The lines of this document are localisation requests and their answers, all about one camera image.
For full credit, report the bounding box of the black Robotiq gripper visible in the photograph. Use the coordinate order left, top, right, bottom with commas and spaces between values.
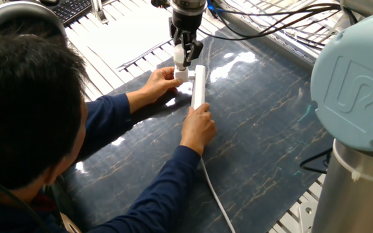
168, 11, 205, 68

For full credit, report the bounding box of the white LED bulb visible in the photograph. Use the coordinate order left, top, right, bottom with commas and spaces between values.
172, 43, 187, 71

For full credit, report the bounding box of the white power strip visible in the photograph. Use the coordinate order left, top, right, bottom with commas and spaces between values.
191, 64, 207, 110

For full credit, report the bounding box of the right forearm blue sleeve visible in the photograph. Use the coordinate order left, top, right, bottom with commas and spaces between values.
87, 145, 202, 233

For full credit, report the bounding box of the left forearm blue sleeve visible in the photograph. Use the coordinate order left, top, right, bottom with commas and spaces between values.
76, 93, 134, 162

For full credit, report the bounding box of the person's left hand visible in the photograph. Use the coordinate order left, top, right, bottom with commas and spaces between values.
126, 66, 184, 115

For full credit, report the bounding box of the person's right hand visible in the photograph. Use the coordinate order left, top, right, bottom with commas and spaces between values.
179, 102, 218, 157

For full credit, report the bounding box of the white paper stack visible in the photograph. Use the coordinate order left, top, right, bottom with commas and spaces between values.
76, 6, 187, 71

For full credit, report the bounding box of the dark blue marble mat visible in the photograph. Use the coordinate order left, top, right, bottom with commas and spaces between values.
62, 25, 335, 233

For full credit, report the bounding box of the black keyboard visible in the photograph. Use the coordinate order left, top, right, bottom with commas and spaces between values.
49, 0, 93, 27

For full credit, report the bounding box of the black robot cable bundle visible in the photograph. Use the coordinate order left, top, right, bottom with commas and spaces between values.
198, 0, 359, 51

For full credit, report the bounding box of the aluminium post with bracket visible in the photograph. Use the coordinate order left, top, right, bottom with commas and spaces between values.
91, 0, 109, 25

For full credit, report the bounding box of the black ring-shaped device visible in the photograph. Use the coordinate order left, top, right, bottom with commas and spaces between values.
0, 1, 69, 48

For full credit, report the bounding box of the white power strip cable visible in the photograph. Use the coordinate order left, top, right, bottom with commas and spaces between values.
199, 157, 236, 233

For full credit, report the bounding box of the black cable loop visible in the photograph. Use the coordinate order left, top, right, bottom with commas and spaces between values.
299, 147, 333, 175

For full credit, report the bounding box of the aluminium corner bracket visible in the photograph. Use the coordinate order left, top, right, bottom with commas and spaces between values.
298, 201, 319, 233

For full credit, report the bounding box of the thin black cable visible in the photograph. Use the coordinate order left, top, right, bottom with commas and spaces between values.
0, 163, 50, 233

